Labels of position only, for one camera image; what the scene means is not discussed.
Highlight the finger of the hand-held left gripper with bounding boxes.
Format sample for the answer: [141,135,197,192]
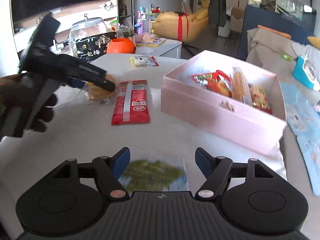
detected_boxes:
[67,76,117,92]
[60,54,107,82]

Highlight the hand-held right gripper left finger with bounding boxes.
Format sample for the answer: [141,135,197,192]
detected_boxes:
[51,147,131,202]

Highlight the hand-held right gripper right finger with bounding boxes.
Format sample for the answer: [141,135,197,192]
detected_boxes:
[195,147,273,200]

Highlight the clear round cake packet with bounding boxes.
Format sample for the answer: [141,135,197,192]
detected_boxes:
[82,74,118,105]

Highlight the blue-white packet of green snack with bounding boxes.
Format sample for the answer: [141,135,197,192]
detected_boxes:
[117,155,189,193]

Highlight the red white-striped snack packet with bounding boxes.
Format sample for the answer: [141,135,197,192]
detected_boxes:
[111,80,151,126]

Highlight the pink cardboard box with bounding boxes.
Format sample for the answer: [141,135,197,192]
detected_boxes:
[160,50,287,155]

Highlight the red packet with orange food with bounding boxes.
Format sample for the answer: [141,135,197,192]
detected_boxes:
[191,70,233,98]

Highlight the long golden bread packet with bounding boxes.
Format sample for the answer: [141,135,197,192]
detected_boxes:
[231,66,253,105]

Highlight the small red yellow snack packet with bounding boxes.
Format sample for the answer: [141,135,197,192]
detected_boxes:
[249,85,273,115]

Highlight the person's left hand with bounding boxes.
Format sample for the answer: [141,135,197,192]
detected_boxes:
[24,93,58,133]

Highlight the black printed box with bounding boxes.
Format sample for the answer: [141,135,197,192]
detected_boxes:
[75,32,118,60]

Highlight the large glass jar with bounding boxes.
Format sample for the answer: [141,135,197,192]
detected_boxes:
[68,14,107,58]

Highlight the orange pumpkin bucket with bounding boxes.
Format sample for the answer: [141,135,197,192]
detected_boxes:
[106,38,137,54]

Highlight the yellow silver snack packet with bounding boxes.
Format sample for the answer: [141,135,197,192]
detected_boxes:
[129,55,160,68]

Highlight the pink plush toy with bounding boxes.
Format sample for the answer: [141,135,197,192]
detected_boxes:
[135,32,155,44]

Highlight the yellow book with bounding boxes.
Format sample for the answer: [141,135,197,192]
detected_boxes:
[136,37,167,47]

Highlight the purple water bottle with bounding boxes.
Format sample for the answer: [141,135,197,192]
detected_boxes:
[136,10,148,34]

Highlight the yellow sofa with red ribbon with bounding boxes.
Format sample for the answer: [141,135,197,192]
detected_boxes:
[152,0,210,43]

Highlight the blue printed mat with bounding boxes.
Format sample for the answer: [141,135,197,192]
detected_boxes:
[279,81,320,197]

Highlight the grey covered sofa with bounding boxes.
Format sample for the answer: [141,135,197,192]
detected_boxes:
[246,27,320,80]

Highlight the light blue toy case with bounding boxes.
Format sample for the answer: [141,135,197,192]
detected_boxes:
[292,55,320,91]

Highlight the dark grey hanging coat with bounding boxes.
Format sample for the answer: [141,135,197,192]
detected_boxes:
[197,0,227,28]

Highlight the orange stick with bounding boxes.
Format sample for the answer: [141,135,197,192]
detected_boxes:
[257,25,292,39]

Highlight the glass fish tank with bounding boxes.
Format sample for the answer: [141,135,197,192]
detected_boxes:
[247,0,317,27]

